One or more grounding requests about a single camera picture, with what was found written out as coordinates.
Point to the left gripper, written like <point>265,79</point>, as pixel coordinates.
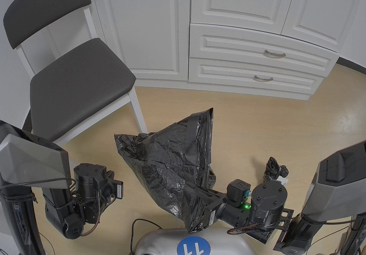
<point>117,189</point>

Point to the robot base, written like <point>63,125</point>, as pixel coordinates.
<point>160,242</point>

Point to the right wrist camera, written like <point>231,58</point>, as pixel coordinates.
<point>237,192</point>

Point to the black plastic bag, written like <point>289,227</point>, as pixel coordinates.
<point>165,162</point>

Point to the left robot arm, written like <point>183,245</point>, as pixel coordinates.
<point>28,156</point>

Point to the grey and white chair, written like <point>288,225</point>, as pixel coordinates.
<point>80,82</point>

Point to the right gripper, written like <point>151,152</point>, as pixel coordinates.
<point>234,215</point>

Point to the crumpled black plastic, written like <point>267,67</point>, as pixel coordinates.
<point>273,168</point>

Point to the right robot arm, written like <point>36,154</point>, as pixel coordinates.
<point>328,191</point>

